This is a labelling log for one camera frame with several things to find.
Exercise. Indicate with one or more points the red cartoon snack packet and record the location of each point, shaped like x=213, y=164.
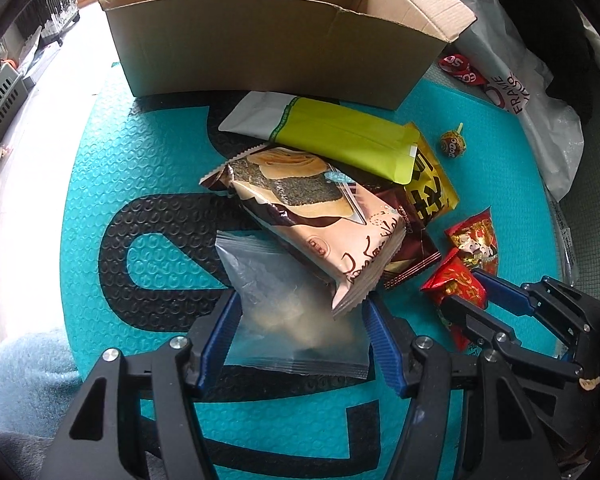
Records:
x=472, y=237

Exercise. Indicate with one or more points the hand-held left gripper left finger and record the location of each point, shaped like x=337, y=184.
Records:
x=220, y=335

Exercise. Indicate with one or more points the teal foam mat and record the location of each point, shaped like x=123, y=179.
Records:
x=145, y=160

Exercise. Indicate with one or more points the clear plastic snack packet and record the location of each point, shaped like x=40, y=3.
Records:
x=290, y=330

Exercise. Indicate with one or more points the beige seaweed snack packet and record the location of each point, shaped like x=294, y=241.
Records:
x=320, y=225

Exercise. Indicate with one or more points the small wrapped lollipop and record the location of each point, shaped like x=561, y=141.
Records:
x=450, y=142

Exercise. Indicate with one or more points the brown cardboard box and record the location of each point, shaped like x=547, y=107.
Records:
x=260, y=55

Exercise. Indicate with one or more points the yellow snack packet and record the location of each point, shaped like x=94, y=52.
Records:
x=432, y=180

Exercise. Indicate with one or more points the green white snack pouch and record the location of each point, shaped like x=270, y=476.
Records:
x=340, y=140

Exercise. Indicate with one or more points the brown snack packet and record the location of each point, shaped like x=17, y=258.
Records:
x=410, y=245

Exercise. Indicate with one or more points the white plastic bag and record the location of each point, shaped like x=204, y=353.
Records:
x=505, y=35

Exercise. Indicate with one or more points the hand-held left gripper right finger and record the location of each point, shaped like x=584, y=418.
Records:
x=380, y=340

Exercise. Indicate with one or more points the red gold snack packet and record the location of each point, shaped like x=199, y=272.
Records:
x=450, y=280

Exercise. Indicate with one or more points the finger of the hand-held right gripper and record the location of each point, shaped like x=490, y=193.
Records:
x=472, y=317
x=505, y=292

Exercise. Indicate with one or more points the red candy wrapper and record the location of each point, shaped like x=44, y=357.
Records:
x=457, y=67

